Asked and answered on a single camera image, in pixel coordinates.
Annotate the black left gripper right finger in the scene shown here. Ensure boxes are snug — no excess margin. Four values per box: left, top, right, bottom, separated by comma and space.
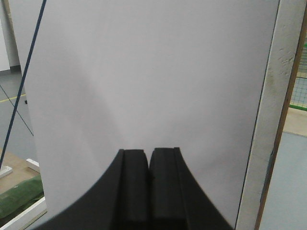
149, 147, 232, 230

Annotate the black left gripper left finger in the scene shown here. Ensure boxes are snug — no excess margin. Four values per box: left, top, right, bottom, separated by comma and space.
37, 149, 149, 230

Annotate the near white edge batten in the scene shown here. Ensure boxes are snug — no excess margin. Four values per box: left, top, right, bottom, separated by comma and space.
0, 197, 47, 230

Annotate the near green sandbag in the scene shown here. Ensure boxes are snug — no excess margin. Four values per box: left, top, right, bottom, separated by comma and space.
0, 175, 44, 219

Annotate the green mesh fence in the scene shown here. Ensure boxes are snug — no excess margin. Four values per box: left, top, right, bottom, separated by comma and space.
289, 38, 307, 111

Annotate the blue rope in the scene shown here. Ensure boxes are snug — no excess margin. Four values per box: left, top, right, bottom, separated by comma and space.
0, 0, 48, 166

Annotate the white wall panel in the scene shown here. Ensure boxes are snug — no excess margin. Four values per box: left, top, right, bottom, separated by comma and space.
9, 0, 279, 226

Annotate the white wooden door frame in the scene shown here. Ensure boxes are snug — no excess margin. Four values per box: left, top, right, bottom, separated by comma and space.
235, 0, 307, 230

